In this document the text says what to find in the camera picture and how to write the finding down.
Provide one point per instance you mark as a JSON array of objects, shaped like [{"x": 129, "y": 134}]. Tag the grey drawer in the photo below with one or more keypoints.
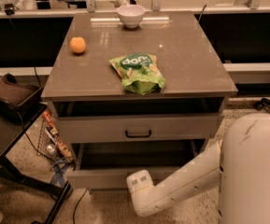
[
  {"x": 136, "y": 128},
  {"x": 105, "y": 166}
]

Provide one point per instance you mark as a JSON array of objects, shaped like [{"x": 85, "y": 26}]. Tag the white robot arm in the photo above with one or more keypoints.
[{"x": 239, "y": 166}]

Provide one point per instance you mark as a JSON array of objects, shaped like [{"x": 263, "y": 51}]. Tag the grey drawer cabinet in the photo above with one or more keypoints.
[{"x": 88, "y": 86}]

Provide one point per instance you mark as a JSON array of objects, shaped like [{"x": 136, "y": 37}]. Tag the green chip bag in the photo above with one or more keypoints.
[{"x": 139, "y": 73}]

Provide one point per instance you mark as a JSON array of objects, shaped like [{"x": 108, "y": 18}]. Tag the orange fruit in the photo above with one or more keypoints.
[{"x": 77, "y": 45}]

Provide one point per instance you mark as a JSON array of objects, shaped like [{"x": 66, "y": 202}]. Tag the white bowl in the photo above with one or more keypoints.
[{"x": 131, "y": 15}]

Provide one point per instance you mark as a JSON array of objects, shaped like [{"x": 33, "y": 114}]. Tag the brown padded case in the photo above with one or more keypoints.
[{"x": 17, "y": 101}]

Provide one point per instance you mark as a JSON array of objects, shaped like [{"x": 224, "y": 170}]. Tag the black side table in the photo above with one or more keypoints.
[{"x": 10, "y": 134}]

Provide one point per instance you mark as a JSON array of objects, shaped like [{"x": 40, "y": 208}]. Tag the black power adapter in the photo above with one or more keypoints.
[{"x": 9, "y": 9}]

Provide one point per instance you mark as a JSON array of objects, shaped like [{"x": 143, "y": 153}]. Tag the wire basket with snacks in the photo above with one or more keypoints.
[{"x": 50, "y": 143}]

